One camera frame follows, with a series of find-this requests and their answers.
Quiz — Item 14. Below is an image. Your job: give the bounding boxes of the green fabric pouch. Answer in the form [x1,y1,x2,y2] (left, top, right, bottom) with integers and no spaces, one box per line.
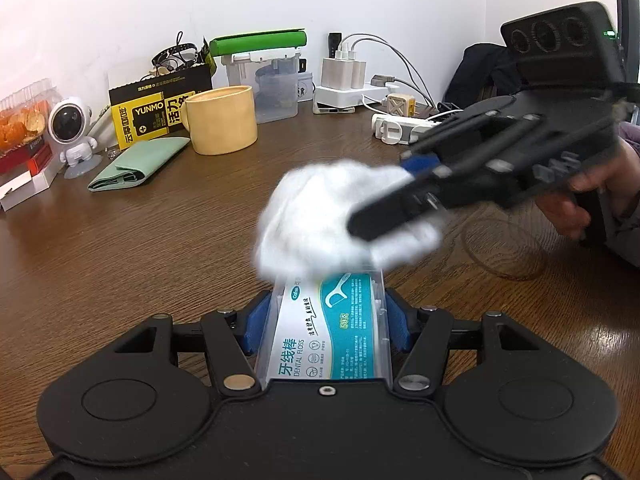
[87,136,192,193]

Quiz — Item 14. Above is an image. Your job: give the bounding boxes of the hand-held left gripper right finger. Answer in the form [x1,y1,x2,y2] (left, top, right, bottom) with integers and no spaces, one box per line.
[389,292,548,396]

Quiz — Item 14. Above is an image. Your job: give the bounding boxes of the clear clamshell of orange slices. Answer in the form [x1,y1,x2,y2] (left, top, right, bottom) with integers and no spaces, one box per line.
[0,78,53,156]

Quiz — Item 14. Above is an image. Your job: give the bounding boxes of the brown hair tie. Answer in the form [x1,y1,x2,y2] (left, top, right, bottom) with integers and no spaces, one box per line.
[462,217,548,281]

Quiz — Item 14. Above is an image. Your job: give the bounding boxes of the white power strip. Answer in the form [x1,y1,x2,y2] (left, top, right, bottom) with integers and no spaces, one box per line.
[371,112,446,146]

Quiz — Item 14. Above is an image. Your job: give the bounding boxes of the beige plug adapter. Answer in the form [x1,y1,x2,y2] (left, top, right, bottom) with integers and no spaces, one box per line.
[385,94,417,118]

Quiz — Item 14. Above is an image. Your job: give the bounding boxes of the person's right hand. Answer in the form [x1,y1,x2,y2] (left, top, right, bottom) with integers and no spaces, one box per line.
[536,139,640,242]

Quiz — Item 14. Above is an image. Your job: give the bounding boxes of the printed white tin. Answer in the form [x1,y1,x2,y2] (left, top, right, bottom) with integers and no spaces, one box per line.
[295,70,315,103]

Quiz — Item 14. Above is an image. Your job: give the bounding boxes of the white cotton wad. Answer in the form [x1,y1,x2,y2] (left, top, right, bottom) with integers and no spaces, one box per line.
[252,159,443,281]

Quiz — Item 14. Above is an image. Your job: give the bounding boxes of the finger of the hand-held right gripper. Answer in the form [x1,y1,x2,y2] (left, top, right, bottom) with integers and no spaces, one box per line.
[346,157,531,241]
[399,102,546,176]

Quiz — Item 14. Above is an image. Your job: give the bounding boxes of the black jacket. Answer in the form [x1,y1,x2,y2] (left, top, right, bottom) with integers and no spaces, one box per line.
[442,42,526,111]

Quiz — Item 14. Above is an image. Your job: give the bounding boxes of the green foam roll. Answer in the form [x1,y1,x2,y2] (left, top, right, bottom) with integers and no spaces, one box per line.
[209,30,307,58]

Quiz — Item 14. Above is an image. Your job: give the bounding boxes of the black yellow battery box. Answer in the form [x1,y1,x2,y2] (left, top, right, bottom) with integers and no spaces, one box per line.
[108,65,213,151]

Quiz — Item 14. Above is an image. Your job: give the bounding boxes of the clear plastic container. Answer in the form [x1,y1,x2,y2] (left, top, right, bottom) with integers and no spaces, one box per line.
[221,50,301,125]

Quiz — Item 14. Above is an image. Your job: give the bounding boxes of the white charging cable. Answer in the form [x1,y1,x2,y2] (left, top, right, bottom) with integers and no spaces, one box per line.
[351,40,426,96]
[336,33,436,108]

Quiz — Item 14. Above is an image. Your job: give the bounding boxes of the white astronaut figurine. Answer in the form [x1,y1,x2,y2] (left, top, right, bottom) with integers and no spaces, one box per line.
[48,97,103,179]

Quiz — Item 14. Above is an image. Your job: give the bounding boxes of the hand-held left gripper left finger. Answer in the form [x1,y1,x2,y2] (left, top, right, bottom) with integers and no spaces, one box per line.
[107,292,273,398]

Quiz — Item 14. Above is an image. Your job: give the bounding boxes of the clear dental floss box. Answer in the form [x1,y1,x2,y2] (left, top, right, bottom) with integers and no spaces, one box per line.
[252,270,396,386]

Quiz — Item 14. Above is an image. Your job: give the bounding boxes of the yellow mug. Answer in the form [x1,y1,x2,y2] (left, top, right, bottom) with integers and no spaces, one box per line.
[181,85,258,156]

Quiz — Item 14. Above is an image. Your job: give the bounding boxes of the black strap bundle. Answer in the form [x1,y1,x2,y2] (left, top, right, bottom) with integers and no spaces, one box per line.
[150,30,198,73]

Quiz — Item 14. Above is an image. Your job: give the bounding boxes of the grey cable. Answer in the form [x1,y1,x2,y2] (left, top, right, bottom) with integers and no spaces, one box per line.
[371,74,451,111]

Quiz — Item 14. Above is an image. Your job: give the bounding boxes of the white box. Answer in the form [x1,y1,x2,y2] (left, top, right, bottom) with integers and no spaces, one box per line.
[0,160,61,211]

